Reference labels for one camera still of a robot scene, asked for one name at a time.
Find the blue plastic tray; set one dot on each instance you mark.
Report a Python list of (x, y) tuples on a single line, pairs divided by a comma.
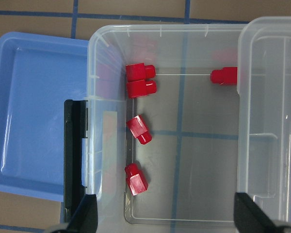
[(37, 74)]

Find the clear plastic storage box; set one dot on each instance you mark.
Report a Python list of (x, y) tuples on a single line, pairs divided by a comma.
[(191, 163)]

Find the red block pair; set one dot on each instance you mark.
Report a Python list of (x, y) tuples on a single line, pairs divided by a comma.
[(141, 88), (140, 71)]

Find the red block upper pair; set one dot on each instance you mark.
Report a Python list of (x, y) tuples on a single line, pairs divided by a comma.
[(140, 71)]

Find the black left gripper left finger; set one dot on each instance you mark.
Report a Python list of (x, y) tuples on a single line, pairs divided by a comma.
[(85, 218)]

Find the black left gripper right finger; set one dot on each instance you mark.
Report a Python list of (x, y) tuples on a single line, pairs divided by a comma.
[(249, 218)]

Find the black box latch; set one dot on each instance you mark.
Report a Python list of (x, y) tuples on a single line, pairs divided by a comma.
[(75, 128)]

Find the red block lower pair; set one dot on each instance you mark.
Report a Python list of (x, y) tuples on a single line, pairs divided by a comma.
[(141, 88)]

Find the clear plastic box lid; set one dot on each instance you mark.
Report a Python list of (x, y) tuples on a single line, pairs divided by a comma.
[(264, 143)]

